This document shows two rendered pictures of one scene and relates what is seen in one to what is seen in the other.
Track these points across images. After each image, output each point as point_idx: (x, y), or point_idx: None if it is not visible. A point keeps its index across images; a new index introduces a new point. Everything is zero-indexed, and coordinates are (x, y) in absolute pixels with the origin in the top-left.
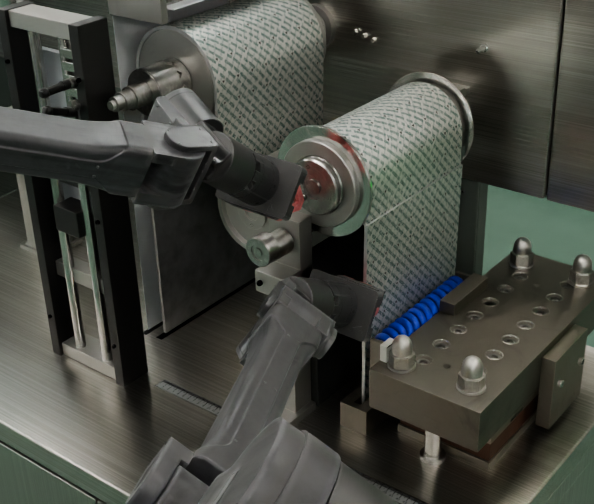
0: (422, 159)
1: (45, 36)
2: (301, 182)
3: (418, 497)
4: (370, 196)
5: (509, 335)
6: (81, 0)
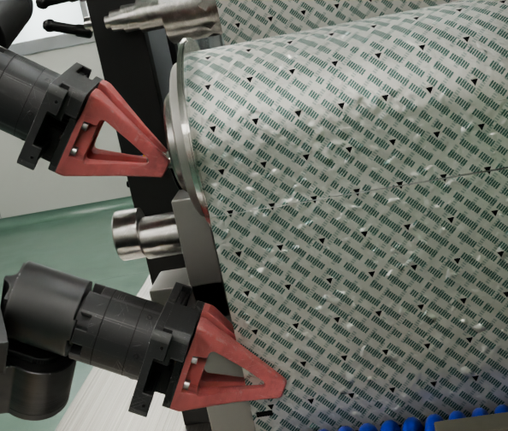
0: (388, 122)
1: None
2: (50, 110)
3: None
4: (189, 159)
5: None
6: None
